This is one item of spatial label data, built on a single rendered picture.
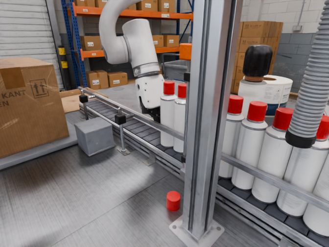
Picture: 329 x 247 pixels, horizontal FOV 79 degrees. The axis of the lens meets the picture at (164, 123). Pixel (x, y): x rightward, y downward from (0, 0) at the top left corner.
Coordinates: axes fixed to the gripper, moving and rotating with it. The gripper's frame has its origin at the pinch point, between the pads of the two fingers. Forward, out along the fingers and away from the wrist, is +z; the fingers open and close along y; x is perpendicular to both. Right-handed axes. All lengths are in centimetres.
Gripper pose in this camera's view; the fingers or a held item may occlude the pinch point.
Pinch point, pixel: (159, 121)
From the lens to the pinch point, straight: 66.1
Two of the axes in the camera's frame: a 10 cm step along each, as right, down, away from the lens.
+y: 7.4, -2.8, 6.2
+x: -6.4, 0.2, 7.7
